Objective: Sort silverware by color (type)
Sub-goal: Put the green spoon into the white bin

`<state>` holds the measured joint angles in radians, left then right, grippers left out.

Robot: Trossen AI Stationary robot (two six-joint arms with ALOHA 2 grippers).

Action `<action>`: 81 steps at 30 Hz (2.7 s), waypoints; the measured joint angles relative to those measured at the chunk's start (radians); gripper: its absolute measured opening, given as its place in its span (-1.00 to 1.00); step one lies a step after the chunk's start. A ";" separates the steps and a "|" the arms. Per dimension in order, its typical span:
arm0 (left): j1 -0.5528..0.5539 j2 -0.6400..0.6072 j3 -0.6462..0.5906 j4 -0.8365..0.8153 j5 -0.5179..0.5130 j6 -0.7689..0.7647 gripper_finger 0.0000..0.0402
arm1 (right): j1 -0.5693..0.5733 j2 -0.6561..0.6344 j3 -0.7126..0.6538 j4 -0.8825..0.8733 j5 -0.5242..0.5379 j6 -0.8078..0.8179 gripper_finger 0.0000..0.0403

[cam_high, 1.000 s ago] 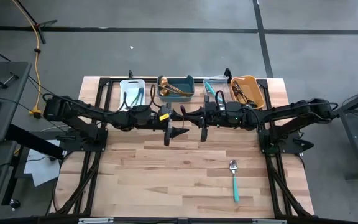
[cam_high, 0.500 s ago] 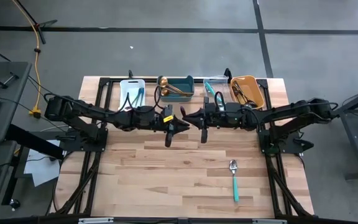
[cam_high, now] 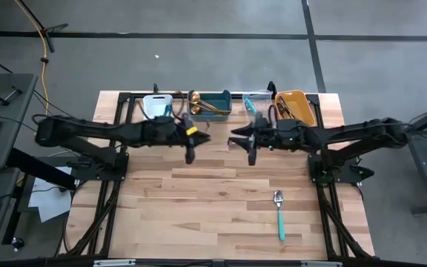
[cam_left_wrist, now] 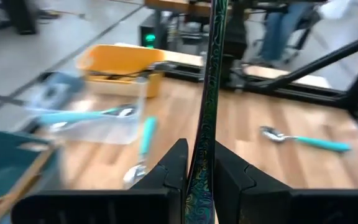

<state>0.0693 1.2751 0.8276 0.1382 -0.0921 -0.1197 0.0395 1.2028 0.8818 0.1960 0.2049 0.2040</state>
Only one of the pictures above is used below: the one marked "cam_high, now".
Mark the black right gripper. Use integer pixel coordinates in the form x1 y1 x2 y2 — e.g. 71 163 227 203
228 113 313 167

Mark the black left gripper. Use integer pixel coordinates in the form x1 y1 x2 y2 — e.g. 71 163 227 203
142 113 211 165

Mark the white paper sheet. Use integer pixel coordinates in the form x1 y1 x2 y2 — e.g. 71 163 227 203
27 165 74 223

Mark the black metal rig frame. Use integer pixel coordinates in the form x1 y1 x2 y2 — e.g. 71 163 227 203
59 80 376 260

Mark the silver spoon with teal handle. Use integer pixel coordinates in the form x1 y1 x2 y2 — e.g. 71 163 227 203
273 190 286 242

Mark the black tripod stand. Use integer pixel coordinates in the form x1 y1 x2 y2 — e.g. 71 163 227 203
13 0 70 53

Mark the clear plastic bin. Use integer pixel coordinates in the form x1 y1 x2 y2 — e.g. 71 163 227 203
242 90 274 123

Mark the white plastic bin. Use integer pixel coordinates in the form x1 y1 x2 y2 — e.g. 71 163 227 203
142 93 174 120

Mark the teal blue plastic bin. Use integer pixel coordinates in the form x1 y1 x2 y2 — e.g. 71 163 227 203
186 90 233 123

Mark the silver aluminium bracket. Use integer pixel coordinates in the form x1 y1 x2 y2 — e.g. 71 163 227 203
93 259 136 267
301 260 343 267

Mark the orange yellow plastic bin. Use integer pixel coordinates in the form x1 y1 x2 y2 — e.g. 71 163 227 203
274 89 317 128

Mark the yellow cable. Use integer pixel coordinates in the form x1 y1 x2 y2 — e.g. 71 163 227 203
13 0 50 129

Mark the black slanted beam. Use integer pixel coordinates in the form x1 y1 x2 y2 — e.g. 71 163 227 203
7 147 78 191

